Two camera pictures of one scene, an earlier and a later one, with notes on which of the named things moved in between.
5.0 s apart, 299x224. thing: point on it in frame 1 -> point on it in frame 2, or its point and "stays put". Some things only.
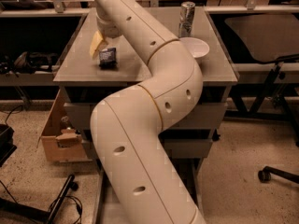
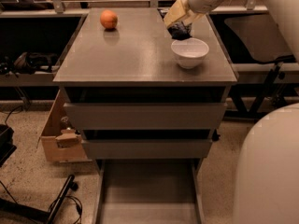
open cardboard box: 61,142 stays put
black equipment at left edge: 7,146 stays put
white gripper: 108,29 -> 202,2
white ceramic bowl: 198,49 stays put
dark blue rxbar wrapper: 107,59 -> 180,31
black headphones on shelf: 33,62 stays put
